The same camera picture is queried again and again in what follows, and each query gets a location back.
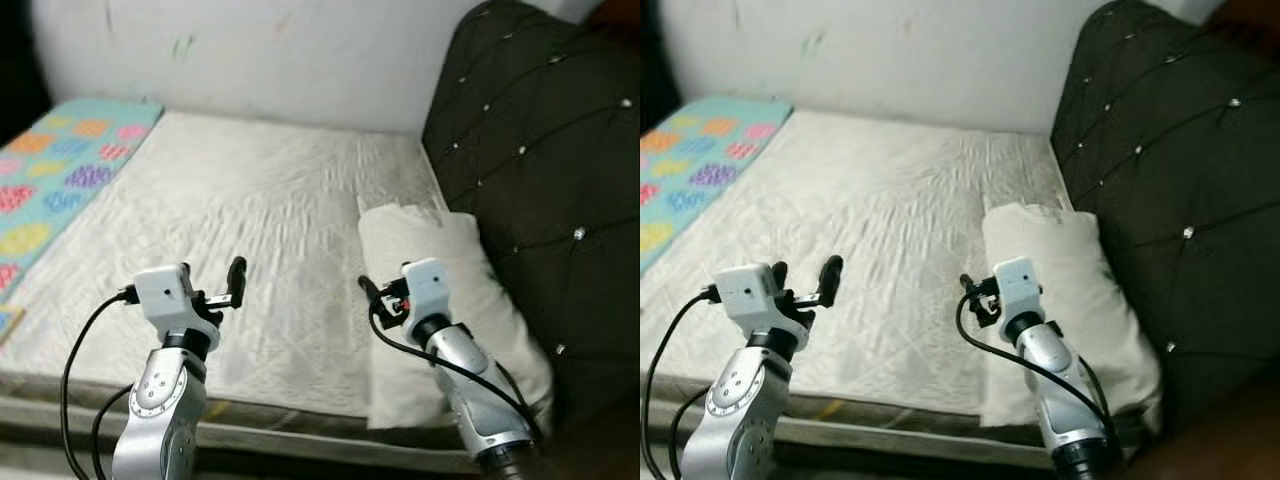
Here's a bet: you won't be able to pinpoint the white pillow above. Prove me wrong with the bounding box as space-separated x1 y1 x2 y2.
980 200 1166 431
357 195 556 431

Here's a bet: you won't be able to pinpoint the white quilted mattress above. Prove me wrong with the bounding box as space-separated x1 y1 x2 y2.
640 108 1171 471
0 108 561 471

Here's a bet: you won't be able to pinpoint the teal blanket colourful shapes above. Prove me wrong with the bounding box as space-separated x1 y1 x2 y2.
0 95 164 301
640 95 794 273

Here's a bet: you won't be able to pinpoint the black tufted headboard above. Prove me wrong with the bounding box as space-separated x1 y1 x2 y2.
1050 0 1280 431
420 0 641 441

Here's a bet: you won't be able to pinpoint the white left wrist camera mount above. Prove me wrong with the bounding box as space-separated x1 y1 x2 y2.
133 263 216 336
713 262 801 336

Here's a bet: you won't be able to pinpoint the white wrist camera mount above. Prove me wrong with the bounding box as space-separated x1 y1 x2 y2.
400 257 458 326
992 256 1046 323
133 263 216 336
713 262 801 336

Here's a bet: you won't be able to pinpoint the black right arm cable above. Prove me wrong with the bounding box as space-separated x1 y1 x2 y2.
955 295 1121 441
368 300 541 441

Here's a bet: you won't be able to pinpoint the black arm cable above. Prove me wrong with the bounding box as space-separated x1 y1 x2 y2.
368 300 541 441
955 295 1121 441
60 288 141 480
642 288 721 480

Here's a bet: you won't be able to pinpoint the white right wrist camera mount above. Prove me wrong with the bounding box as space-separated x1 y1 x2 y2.
992 256 1046 323
400 257 458 326

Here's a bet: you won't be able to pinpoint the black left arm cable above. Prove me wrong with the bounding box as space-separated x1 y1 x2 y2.
642 288 721 480
60 288 141 480

